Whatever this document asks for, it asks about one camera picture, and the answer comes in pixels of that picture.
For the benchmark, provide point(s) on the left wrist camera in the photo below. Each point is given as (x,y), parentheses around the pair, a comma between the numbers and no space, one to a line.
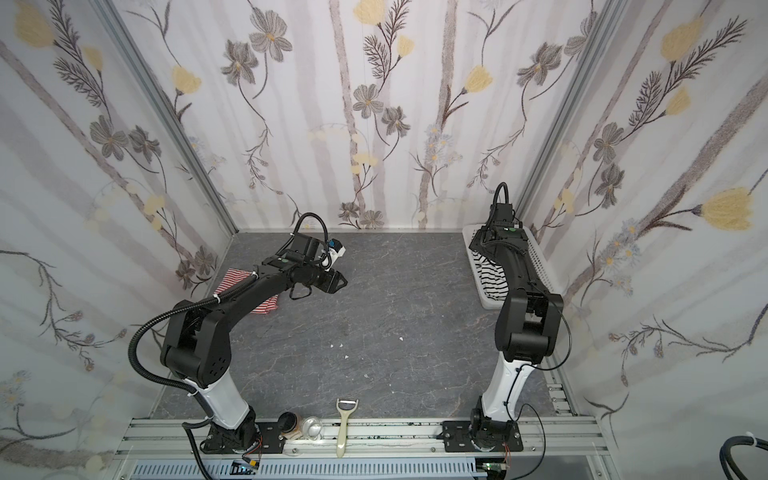
(302,248)

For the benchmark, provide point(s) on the black white striped tank top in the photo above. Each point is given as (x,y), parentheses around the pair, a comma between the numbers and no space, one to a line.
(489,279)

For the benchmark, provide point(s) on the cream handled peeler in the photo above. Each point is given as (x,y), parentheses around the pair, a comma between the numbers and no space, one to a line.
(345,408)

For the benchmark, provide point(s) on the white plastic laundry basket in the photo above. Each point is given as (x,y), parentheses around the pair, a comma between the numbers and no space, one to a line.
(544,270)

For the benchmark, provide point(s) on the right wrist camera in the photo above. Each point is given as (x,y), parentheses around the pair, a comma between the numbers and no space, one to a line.
(502,216)

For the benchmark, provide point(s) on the clear glass cup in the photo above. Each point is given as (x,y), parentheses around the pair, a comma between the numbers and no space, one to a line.
(312,428)

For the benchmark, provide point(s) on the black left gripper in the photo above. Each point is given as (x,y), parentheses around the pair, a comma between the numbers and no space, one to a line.
(327,280)

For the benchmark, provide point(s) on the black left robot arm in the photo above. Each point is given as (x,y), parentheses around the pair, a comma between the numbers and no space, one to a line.
(197,347)

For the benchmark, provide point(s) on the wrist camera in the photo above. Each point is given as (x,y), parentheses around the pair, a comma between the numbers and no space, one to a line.
(502,216)
(302,248)

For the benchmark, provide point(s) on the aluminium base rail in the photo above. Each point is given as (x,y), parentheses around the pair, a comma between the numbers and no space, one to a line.
(551,448)

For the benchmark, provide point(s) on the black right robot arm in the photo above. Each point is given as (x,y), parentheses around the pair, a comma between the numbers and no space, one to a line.
(525,334)

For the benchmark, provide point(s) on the white slotted cable duct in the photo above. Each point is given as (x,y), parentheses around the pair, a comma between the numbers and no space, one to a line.
(371,468)

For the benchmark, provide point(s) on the red white striped tank top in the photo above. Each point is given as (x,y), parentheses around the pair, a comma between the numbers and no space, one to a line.
(243,281)

